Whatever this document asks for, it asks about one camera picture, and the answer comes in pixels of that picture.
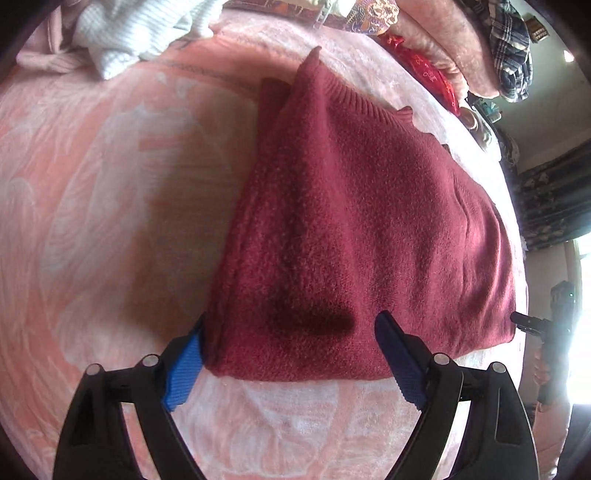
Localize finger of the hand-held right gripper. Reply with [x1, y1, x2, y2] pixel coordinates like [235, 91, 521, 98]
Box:
[510, 312, 552, 334]

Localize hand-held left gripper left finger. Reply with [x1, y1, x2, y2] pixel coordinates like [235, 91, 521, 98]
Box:
[52, 311, 206, 480]

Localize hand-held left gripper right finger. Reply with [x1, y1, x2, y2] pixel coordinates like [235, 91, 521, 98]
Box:
[374, 311, 539, 480]

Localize dark red knit sweater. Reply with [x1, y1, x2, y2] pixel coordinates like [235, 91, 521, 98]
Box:
[203, 45, 518, 384]

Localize dark patterned curtain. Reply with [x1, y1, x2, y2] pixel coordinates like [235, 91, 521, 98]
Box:
[517, 143, 591, 253]

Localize pink floral bed blanket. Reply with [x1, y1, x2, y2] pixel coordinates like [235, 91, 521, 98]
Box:
[0, 9, 532, 480]

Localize red embroidered pouch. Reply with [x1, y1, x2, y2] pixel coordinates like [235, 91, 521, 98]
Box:
[379, 33, 462, 116]

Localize navy white plaid garment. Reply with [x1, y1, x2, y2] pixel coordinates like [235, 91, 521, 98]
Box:
[462, 0, 534, 103]

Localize folded pink fluffy blanket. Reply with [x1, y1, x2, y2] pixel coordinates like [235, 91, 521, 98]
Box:
[399, 0, 502, 99]

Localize dusty pink garment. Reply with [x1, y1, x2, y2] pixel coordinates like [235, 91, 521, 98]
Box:
[16, 0, 100, 77]

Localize white ribbed knit garment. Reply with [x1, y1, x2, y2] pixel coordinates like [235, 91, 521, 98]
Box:
[71, 0, 216, 82]

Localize purple patterned pillow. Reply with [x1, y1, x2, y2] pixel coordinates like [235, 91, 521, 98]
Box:
[226, 0, 400, 36]

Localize brown wall lamp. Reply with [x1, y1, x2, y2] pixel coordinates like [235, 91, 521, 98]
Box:
[526, 16, 549, 43]

